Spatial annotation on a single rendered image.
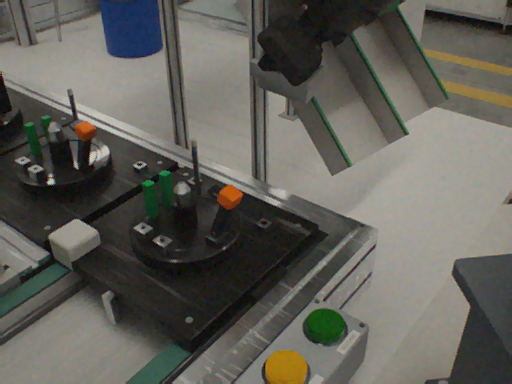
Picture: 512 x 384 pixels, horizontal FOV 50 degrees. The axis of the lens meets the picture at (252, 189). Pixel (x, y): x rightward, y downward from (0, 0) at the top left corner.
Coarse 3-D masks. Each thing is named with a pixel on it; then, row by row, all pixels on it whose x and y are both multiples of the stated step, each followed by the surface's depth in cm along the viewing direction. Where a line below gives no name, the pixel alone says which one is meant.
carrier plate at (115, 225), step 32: (160, 192) 78; (96, 224) 72; (128, 224) 72; (288, 224) 71; (96, 256) 67; (128, 256) 67; (256, 256) 66; (288, 256) 67; (128, 288) 62; (160, 288) 62; (192, 288) 62; (224, 288) 62; (160, 320) 58; (192, 320) 58; (224, 320) 60
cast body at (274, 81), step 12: (252, 60) 65; (252, 72) 66; (264, 72) 63; (276, 72) 62; (264, 84) 64; (276, 84) 63; (288, 84) 62; (300, 84) 61; (312, 84) 62; (288, 96) 63; (300, 96) 62; (312, 96) 64
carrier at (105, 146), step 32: (32, 128) 81; (64, 128) 94; (96, 128) 94; (0, 160) 86; (32, 160) 82; (64, 160) 81; (96, 160) 82; (128, 160) 85; (160, 160) 85; (0, 192) 79; (32, 192) 78; (64, 192) 77; (96, 192) 78; (128, 192) 78; (32, 224) 72; (64, 224) 72
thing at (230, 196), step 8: (216, 184) 62; (208, 192) 62; (216, 192) 61; (224, 192) 60; (232, 192) 60; (240, 192) 60; (224, 200) 60; (232, 200) 59; (240, 200) 61; (224, 208) 61; (232, 208) 62; (216, 216) 63; (224, 216) 62; (216, 224) 63; (224, 224) 64; (216, 232) 64
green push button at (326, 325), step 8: (312, 312) 59; (320, 312) 59; (328, 312) 59; (336, 312) 59; (312, 320) 58; (320, 320) 58; (328, 320) 58; (336, 320) 58; (344, 320) 58; (312, 328) 57; (320, 328) 57; (328, 328) 57; (336, 328) 57; (344, 328) 57; (312, 336) 57; (320, 336) 56; (328, 336) 56; (336, 336) 56
